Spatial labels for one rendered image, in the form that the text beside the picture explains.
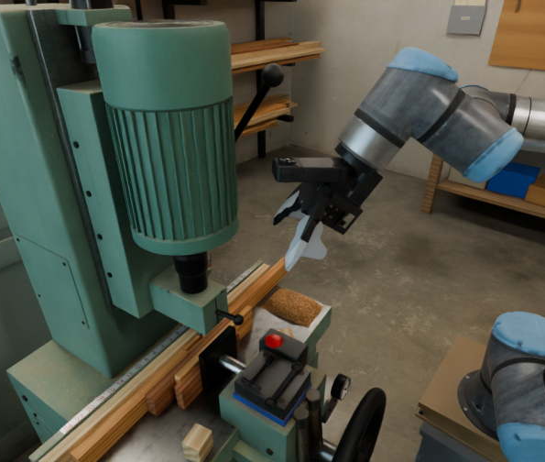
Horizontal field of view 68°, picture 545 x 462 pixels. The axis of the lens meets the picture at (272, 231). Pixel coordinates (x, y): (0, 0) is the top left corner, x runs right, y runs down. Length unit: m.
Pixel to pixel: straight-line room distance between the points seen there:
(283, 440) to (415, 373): 1.47
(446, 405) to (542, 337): 0.31
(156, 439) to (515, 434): 0.65
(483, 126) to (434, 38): 3.22
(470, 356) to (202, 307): 0.88
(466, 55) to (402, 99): 3.17
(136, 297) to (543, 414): 0.78
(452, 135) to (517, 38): 3.05
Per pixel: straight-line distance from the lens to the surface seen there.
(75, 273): 0.83
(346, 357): 2.10
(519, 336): 1.06
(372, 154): 0.61
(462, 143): 0.63
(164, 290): 0.78
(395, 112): 0.61
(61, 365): 1.09
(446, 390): 1.26
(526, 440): 0.94
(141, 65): 0.53
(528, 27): 3.65
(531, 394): 0.96
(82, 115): 0.67
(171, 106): 0.53
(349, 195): 0.66
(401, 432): 1.91
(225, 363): 0.78
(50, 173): 0.74
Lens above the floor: 1.54
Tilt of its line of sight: 31 degrees down
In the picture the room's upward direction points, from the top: straight up
